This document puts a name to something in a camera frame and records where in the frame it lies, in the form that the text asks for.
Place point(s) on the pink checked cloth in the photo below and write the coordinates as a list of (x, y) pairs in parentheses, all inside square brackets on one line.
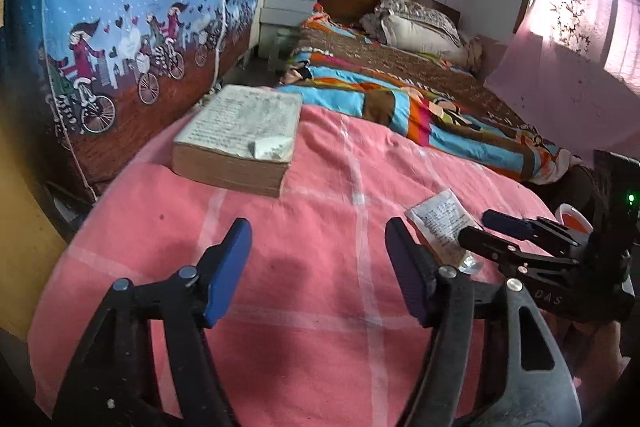
[(300, 257)]

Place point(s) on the white pillow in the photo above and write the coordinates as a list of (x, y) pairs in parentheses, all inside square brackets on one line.
[(420, 38)]

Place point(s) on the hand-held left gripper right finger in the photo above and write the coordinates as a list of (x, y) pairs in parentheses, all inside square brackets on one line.
[(407, 272)]

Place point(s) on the white nightstand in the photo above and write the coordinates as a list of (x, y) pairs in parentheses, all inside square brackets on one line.
[(285, 7)]

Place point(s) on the beige bundled cloth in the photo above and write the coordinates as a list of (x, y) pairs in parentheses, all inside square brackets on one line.
[(472, 52)]

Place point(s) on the folded paper scrap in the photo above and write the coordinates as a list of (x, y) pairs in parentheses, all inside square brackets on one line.
[(270, 149)]

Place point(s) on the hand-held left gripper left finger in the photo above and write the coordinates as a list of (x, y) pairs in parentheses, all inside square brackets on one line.
[(227, 272)]

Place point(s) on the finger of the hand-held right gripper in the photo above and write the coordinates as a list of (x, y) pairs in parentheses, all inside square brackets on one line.
[(502, 221), (485, 243)]

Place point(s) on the grey patterned pillow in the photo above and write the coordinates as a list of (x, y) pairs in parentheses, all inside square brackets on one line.
[(415, 8)]

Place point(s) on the pink curtain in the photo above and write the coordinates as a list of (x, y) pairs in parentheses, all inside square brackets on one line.
[(575, 82)]

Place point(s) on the brown printed bed sheet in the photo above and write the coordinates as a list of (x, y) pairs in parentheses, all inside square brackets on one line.
[(400, 62)]

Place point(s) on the colourful striped blanket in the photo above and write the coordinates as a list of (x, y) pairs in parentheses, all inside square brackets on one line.
[(390, 102)]

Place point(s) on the old thick book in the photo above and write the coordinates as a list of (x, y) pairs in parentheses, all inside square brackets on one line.
[(235, 122)]

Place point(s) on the dark brown cloth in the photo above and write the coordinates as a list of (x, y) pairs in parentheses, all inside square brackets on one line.
[(570, 182)]

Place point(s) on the orange bin with white rim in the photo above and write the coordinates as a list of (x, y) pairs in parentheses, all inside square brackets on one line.
[(575, 219)]

